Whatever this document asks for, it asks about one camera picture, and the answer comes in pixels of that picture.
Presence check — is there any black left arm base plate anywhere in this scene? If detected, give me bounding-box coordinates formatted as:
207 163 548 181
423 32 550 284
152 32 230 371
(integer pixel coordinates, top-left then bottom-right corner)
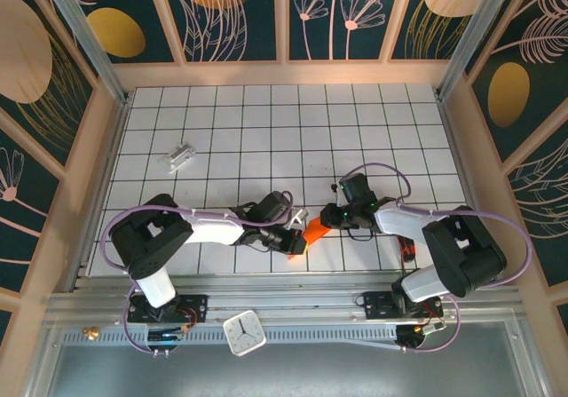
127 294 209 323

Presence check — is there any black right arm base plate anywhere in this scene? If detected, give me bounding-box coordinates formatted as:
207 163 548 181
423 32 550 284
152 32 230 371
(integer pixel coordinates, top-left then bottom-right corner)
363 290 444 319

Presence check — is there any slotted grey cable duct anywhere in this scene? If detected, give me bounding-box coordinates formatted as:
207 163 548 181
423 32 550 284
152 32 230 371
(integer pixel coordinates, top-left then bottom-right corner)
61 329 400 345

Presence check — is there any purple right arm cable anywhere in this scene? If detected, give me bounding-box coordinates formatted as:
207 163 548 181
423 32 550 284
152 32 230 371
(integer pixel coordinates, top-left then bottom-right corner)
350 161 533 353

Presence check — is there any orange paper sheet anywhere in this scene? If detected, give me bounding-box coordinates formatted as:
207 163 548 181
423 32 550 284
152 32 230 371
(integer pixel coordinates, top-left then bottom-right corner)
287 217 333 261

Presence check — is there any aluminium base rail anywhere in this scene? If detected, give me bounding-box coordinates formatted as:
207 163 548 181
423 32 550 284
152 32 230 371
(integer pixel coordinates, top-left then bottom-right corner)
43 279 523 322

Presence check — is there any aluminium corner post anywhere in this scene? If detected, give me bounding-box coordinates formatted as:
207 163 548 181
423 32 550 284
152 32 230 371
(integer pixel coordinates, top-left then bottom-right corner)
35 0 132 107
435 0 532 101

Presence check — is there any white square clock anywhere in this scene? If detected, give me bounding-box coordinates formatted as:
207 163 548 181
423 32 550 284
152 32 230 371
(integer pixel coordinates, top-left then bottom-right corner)
222 309 267 357

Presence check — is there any clear plastic small box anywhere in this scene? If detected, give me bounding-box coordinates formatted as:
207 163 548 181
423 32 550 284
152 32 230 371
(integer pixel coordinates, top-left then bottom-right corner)
159 143 196 174

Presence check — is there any aluminium side rail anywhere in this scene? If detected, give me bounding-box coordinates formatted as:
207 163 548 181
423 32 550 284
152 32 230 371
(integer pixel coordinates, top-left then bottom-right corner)
66 94 132 292
437 94 505 285

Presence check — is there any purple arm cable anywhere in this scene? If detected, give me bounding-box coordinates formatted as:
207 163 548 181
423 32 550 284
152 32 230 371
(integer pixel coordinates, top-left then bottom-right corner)
99 190 295 357
350 161 533 353

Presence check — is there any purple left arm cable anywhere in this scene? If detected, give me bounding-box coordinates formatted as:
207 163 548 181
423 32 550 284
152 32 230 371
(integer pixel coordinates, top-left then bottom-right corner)
99 190 295 357

